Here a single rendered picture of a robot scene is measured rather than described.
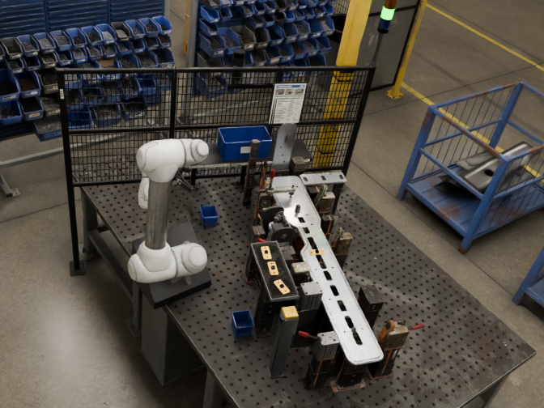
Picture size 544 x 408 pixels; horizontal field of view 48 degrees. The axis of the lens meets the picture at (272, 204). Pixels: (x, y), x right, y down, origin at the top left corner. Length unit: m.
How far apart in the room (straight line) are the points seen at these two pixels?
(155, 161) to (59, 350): 1.72
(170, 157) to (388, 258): 1.68
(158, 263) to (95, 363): 1.15
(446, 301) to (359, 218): 0.79
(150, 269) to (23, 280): 1.61
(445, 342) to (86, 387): 2.08
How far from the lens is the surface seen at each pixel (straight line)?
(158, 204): 2.89
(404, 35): 6.72
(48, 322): 4.23
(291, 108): 3.94
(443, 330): 3.61
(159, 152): 2.75
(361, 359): 2.92
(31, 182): 5.27
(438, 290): 3.81
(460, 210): 5.41
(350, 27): 3.85
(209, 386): 3.36
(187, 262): 3.09
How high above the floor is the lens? 3.26
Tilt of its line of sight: 39 degrees down
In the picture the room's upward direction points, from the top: 11 degrees clockwise
